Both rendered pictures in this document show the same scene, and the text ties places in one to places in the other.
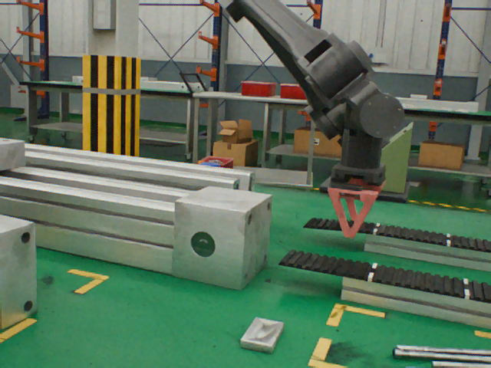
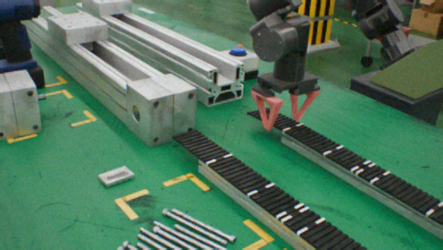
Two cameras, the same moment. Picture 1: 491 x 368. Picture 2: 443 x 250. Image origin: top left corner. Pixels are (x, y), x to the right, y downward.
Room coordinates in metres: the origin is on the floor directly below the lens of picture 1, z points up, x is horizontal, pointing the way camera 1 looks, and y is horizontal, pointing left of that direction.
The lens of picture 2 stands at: (0.05, -0.46, 1.18)
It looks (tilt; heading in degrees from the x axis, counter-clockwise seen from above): 27 degrees down; 31
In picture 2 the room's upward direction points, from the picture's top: 4 degrees clockwise
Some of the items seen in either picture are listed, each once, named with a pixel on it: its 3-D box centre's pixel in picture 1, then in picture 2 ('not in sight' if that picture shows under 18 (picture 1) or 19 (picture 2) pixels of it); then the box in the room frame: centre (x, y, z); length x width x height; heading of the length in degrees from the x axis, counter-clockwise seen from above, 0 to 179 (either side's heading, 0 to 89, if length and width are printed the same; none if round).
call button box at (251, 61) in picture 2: not in sight; (234, 65); (0.98, 0.06, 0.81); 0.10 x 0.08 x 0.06; 160
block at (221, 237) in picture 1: (227, 231); (166, 107); (0.64, 0.01, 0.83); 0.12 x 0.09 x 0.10; 160
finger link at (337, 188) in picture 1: (354, 204); (274, 105); (0.74, -0.17, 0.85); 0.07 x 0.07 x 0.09; 70
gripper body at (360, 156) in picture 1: (360, 152); (289, 66); (0.76, -0.18, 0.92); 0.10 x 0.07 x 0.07; 160
